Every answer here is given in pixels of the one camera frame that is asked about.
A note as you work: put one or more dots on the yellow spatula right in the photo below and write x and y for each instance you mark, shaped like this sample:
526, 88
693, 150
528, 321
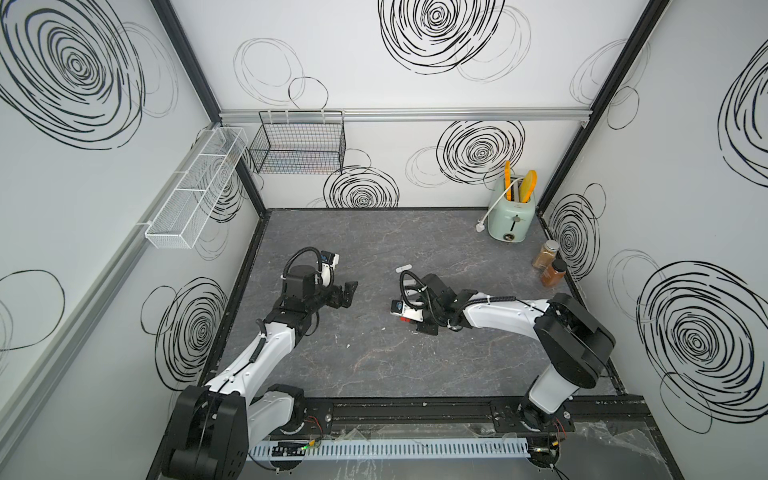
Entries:
527, 186

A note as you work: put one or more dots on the mint green toaster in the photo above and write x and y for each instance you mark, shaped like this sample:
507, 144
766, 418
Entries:
509, 221

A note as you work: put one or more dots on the white mesh shelf basket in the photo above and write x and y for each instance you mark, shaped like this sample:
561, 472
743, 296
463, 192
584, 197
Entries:
204, 175

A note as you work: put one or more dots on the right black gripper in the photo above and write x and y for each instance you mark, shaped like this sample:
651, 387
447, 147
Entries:
427, 329

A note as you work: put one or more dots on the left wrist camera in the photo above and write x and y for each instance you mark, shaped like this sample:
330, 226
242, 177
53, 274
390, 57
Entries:
329, 262

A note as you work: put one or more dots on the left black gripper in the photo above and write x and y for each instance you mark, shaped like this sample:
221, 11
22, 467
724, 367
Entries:
334, 301

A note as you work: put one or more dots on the grey slotted cable duct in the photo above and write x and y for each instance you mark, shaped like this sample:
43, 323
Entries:
386, 449

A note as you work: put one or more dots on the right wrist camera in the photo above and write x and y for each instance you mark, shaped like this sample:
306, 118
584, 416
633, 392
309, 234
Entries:
400, 309

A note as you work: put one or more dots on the orange spatula left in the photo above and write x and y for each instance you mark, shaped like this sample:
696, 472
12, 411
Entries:
508, 183

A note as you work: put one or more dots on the black wire basket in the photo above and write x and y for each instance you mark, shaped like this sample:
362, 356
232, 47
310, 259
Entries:
299, 142

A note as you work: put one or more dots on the spice jar black lid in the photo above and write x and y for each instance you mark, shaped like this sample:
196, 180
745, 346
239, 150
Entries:
553, 273

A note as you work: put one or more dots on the spice jar silver lid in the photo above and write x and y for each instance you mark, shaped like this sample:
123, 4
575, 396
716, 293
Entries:
546, 255

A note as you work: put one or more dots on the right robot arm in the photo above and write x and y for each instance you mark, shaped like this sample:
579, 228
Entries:
577, 345

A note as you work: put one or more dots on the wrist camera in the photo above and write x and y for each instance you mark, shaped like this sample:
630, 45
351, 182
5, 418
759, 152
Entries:
400, 309
329, 262

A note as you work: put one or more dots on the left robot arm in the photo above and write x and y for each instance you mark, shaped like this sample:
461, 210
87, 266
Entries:
223, 455

